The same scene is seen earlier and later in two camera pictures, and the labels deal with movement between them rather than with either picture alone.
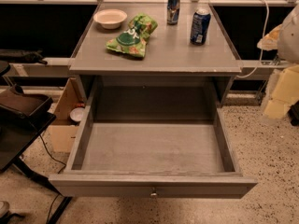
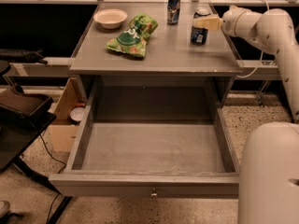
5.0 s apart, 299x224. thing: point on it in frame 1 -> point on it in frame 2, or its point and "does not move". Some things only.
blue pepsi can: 200,24 does not move
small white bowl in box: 77,114 does not move
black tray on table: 14,99 does not move
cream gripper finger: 270,41 -> 235,21
